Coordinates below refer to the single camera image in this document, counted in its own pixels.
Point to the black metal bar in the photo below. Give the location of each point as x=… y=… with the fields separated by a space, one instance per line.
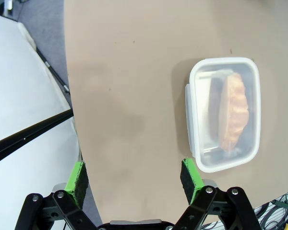
x=31 y=130

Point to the white side board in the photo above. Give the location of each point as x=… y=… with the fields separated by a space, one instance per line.
x=21 y=83

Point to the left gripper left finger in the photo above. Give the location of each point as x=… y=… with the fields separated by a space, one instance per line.
x=78 y=184

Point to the translucent plastic lid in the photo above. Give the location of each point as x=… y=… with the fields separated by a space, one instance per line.
x=194 y=115

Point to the rectangular steel container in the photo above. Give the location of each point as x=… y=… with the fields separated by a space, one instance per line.
x=204 y=134

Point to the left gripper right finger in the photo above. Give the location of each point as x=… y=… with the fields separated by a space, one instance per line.
x=192 y=179

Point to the thin black rod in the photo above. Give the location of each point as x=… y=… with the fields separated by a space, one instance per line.
x=54 y=70

